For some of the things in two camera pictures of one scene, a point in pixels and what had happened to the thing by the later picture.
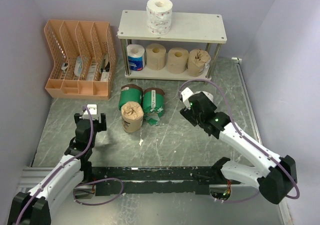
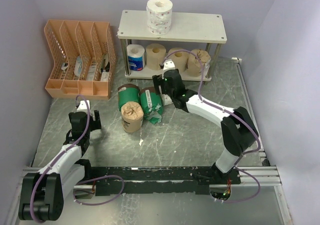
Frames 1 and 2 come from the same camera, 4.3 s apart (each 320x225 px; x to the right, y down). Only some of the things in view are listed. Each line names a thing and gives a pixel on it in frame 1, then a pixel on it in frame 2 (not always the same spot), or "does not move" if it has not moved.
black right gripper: (214, 107) -> (159, 80)
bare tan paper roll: (155, 56) does not move
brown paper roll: (198, 60) does not move
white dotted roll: (159, 10) does not move
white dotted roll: (209, 95) -> (166, 99)
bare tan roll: (177, 60) does not move
